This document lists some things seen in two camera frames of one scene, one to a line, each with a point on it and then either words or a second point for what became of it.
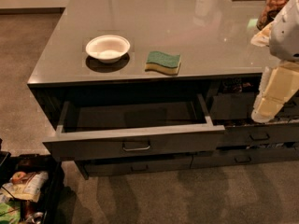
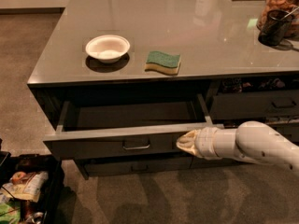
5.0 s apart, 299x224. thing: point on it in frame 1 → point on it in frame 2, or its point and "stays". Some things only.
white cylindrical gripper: [286, 35] → [206, 142]
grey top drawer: [132, 126] stays
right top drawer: [239, 105] stays
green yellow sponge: [169, 63] stays
